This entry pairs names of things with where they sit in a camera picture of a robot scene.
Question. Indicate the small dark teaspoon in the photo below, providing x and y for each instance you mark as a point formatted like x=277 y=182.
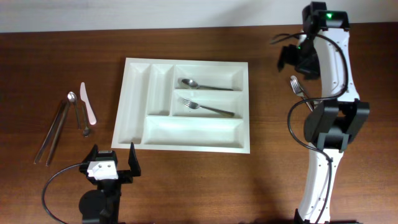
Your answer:
x=86 y=130

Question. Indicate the pink plastic knife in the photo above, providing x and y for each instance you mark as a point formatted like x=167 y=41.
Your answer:
x=84 y=97

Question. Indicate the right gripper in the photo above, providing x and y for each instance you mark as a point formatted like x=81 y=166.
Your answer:
x=286 y=58

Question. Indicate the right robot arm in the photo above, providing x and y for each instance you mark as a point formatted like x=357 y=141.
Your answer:
x=337 y=115

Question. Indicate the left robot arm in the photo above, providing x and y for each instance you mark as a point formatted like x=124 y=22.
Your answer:
x=102 y=204

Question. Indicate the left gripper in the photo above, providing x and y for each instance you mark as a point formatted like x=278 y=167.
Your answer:
x=125 y=177

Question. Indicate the small silver teaspoon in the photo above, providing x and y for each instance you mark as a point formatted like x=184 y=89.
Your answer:
x=73 y=100

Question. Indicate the long metal tongs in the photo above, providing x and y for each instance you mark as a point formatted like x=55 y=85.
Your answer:
x=54 y=133

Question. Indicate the silver tablespoon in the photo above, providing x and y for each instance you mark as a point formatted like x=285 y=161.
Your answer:
x=192 y=84
x=300 y=87

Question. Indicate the white plastic cutlery tray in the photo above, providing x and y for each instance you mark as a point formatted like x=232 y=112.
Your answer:
x=151 y=115

